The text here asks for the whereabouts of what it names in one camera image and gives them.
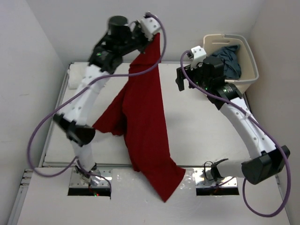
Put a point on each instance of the red t shirt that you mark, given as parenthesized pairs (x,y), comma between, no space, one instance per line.
(137,114)

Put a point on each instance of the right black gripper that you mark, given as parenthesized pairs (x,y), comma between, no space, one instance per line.
(180,79)

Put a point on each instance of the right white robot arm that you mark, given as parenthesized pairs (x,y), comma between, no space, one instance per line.
(267,158)

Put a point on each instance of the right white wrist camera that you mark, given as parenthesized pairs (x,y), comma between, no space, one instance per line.
(197,54)

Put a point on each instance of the white foreground cover board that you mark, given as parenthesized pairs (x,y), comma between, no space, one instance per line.
(134,202)

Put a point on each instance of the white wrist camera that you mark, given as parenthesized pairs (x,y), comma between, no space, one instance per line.
(150,26)
(197,54)

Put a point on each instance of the metal base plate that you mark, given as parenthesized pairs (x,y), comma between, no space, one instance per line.
(100,181)
(201,179)

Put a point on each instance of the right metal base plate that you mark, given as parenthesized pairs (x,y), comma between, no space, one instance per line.
(201,179)

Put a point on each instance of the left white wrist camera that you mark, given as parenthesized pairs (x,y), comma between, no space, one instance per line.
(150,26)

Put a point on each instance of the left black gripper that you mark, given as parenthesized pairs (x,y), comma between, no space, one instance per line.
(145,40)

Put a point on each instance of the white printed t shirt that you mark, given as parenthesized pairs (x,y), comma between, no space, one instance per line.
(76,73)

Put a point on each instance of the cream plastic laundry basket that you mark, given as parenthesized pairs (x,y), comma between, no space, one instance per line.
(249,71)

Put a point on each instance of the blue t shirt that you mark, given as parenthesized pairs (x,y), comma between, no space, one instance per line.
(227,54)

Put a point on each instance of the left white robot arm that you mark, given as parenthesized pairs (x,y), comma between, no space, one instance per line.
(72,119)

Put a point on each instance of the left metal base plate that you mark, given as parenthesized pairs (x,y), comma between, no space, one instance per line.
(100,181)

